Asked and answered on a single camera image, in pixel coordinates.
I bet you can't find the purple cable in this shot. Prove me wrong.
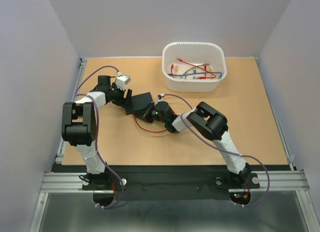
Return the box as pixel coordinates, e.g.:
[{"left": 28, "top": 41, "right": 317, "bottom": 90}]
[
  {"left": 157, "top": 93, "right": 271, "bottom": 208},
  {"left": 74, "top": 66, "right": 127, "bottom": 210}
]

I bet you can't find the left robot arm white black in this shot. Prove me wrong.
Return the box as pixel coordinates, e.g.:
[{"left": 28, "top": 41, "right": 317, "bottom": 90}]
[{"left": 61, "top": 74, "right": 131, "bottom": 189}]

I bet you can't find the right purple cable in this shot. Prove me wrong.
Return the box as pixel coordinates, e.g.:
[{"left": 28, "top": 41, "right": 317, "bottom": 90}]
[{"left": 157, "top": 93, "right": 271, "bottom": 208}]

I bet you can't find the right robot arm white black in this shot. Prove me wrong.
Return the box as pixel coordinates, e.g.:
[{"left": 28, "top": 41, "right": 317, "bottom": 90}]
[{"left": 133, "top": 101, "right": 252, "bottom": 187}]

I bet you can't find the yellow patch cable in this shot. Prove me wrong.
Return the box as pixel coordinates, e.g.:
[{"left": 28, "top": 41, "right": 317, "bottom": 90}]
[{"left": 173, "top": 64, "right": 215, "bottom": 77}]

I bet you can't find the small metal clip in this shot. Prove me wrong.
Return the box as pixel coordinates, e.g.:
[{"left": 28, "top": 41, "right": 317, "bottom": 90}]
[{"left": 192, "top": 67, "right": 197, "bottom": 80}]

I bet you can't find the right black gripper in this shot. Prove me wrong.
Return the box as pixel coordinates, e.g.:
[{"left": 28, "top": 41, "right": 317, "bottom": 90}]
[{"left": 134, "top": 100, "right": 167, "bottom": 124}]

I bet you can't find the grey patch cable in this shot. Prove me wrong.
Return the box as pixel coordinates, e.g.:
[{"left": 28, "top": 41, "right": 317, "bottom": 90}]
[{"left": 178, "top": 63, "right": 210, "bottom": 80}]

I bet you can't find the aluminium rail frame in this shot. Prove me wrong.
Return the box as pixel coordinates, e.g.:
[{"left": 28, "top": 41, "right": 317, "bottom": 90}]
[{"left": 31, "top": 57, "right": 320, "bottom": 232}]

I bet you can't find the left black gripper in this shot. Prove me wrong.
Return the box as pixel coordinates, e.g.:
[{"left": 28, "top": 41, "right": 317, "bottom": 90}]
[{"left": 109, "top": 82, "right": 133, "bottom": 109}]

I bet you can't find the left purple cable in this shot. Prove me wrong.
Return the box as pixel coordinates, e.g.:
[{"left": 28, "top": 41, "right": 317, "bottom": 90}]
[{"left": 74, "top": 66, "right": 127, "bottom": 210}]

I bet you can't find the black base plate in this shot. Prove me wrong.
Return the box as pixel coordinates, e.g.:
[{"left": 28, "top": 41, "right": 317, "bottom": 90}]
[{"left": 44, "top": 164, "right": 290, "bottom": 205}]

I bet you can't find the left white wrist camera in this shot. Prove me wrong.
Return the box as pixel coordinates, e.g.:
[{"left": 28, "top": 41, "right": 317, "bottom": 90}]
[{"left": 115, "top": 75, "right": 131, "bottom": 91}]

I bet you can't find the blue patch cable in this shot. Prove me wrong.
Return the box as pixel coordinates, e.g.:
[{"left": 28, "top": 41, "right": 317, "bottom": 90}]
[{"left": 166, "top": 71, "right": 225, "bottom": 79}]

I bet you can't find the white plastic tub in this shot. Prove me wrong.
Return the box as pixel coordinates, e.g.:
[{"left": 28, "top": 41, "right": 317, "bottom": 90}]
[{"left": 162, "top": 42, "right": 227, "bottom": 93}]

